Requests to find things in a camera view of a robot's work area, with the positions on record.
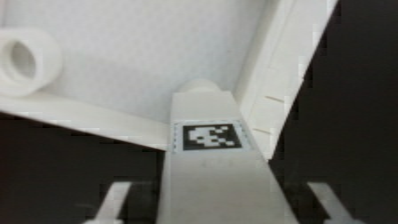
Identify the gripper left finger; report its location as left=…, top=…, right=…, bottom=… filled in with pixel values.
left=82, top=182, right=132, bottom=224

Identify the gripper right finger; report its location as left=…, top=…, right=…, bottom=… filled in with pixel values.
left=308, top=182, right=367, bottom=224

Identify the white desk top tray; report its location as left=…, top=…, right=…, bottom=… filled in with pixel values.
left=0, top=0, right=340, bottom=154

